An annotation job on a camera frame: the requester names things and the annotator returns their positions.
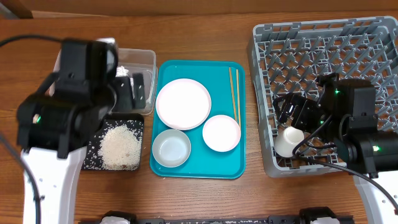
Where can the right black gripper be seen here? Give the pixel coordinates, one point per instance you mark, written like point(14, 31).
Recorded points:
point(304, 106)

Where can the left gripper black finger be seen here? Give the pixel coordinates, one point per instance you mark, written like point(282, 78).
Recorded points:
point(124, 102)
point(139, 91)

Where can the white tissue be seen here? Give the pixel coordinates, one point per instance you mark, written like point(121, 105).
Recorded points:
point(121, 72)

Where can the white cup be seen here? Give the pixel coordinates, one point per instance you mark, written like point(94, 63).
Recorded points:
point(286, 141)

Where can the wooden chopstick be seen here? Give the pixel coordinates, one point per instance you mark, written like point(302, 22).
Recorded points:
point(238, 97)
point(232, 93)

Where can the white round plate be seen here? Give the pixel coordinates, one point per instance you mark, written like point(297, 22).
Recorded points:
point(183, 104)

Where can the white bowl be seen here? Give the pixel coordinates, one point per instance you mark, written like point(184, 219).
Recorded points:
point(221, 133)

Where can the grey bowl of rice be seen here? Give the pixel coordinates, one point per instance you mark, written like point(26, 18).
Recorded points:
point(171, 148)

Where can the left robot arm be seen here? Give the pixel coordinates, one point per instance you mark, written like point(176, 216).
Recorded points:
point(57, 122)

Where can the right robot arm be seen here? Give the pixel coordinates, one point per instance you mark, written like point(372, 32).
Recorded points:
point(344, 117)

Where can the grey dishwasher rack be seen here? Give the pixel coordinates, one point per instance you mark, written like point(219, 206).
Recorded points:
point(287, 58)

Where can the clear plastic bin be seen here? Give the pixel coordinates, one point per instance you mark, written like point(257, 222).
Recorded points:
point(140, 61)

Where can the black tray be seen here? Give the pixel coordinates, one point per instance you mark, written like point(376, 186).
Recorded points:
point(93, 160)

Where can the spilled rice pile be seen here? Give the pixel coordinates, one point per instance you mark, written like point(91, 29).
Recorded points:
point(120, 149)

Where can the teal plastic tray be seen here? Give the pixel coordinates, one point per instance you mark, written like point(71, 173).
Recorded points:
point(204, 162)

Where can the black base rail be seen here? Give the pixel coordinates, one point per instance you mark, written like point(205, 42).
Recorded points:
point(319, 215)

